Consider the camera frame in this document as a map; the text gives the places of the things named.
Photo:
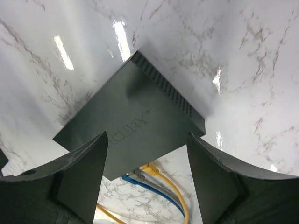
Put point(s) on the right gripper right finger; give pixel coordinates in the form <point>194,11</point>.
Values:
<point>231,191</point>

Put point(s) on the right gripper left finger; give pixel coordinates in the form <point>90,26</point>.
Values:
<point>62,191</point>

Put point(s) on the black network switch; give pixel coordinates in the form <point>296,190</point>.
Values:
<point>143,114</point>

